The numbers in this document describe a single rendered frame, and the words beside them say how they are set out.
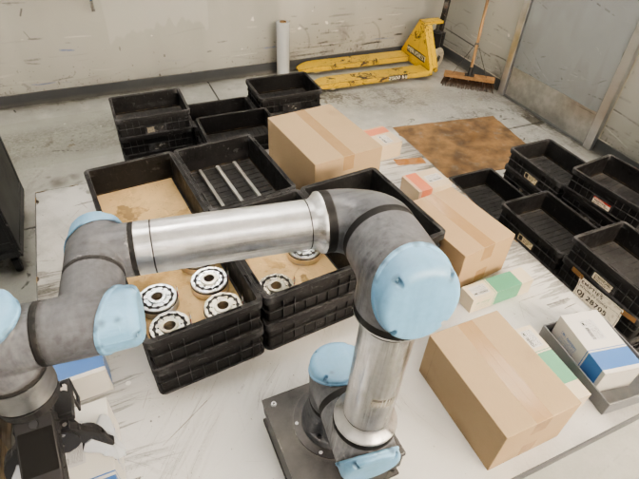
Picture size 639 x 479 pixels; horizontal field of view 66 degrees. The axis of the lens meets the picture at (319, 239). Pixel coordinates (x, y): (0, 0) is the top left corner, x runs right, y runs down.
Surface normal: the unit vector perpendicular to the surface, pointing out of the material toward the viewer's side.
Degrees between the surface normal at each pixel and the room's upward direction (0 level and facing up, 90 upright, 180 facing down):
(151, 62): 90
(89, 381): 90
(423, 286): 81
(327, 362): 10
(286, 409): 2
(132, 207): 0
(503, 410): 0
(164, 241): 44
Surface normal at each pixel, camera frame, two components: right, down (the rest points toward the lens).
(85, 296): 0.07, -0.80
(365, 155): 0.50, 0.59
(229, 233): 0.25, -0.11
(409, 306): 0.30, 0.50
